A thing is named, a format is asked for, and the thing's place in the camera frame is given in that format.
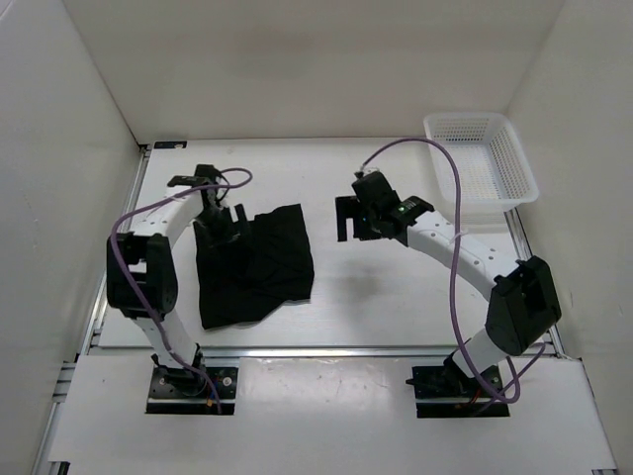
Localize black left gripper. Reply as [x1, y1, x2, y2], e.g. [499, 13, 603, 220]
[192, 204, 252, 264]

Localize black shorts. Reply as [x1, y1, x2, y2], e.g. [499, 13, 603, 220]
[193, 204, 315, 331]

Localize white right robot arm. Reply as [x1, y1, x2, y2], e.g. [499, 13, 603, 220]
[335, 196, 562, 396]

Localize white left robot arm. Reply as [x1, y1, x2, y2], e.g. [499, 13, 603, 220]
[106, 165, 248, 396]

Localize black corner label tag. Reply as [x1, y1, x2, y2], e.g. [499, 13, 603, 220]
[153, 141, 188, 149]

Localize white perforated plastic basket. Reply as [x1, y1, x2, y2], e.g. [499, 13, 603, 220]
[423, 112, 539, 224]

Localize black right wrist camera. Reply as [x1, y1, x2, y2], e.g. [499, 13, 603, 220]
[352, 171, 398, 205]

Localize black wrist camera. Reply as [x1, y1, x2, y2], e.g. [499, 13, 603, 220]
[167, 164, 222, 187]
[352, 171, 398, 205]

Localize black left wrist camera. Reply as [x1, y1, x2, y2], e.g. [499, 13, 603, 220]
[167, 164, 222, 187]

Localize aluminium table edge rail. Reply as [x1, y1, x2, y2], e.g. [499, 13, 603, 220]
[203, 345, 456, 358]

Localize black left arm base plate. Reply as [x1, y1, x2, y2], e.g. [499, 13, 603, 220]
[145, 365, 238, 416]

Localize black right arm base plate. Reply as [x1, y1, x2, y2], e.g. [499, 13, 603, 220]
[406, 365, 510, 420]

